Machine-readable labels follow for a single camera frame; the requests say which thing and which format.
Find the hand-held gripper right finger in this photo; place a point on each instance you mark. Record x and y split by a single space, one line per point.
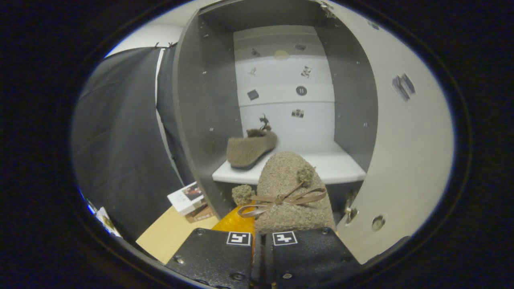
309 257

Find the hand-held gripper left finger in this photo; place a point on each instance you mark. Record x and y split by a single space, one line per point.
217 257

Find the brown fuzzy shoe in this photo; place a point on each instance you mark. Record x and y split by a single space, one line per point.
289 188
249 150

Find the dark grey shoe cabinet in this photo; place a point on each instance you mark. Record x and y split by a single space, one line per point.
209 100

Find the brown book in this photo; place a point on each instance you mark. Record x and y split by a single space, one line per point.
199 213

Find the white cluttered objects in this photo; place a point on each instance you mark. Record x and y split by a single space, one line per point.
105 220

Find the black backdrop cloth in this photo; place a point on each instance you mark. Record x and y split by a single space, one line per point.
120 140

